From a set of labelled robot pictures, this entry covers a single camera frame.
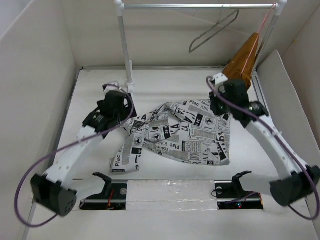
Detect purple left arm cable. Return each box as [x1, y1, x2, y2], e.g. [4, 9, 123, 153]
[15, 91, 136, 228]

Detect white metal clothes rack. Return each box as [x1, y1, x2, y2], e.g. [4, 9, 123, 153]
[112, 0, 287, 93]

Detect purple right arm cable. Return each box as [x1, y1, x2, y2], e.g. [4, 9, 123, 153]
[205, 76, 320, 221]

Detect newspaper print trousers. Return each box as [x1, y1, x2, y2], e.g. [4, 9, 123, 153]
[110, 100, 231, 174]

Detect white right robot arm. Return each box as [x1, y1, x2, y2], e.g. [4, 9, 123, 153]
[206, 74, 320, 207]

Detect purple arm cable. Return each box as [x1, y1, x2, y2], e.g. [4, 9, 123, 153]
[205, 76, 320, 221]
[15, 91, 136, 228]

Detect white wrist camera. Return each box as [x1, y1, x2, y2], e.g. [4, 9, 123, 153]
[210, 72, 228, 90]
[102, 81, 121, 95]

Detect brown hanging garment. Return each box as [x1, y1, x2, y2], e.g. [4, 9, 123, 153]
[222, 32, 260, 90]

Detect grey wire hanger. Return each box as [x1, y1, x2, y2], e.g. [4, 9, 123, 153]
[188, 7, 240, 54]

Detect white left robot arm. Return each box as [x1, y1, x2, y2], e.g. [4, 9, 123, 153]
[30, 90, 134, 217]

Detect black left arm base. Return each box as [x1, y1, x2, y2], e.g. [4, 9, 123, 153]
[79, 172, 128, 211]

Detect white cardboard panel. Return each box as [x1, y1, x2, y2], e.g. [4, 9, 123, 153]
[252, 50, 320, 166]

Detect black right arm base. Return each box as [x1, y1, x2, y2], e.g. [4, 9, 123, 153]
[210, 171, 264, 210]

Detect pink wire hanger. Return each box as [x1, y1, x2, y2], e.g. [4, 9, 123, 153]
[241, 2, 277, 74]

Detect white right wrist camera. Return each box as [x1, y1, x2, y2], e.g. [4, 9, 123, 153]
[210, 72, 228, 90]

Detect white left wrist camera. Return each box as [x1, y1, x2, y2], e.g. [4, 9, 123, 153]
[102, 81, 121, 95]

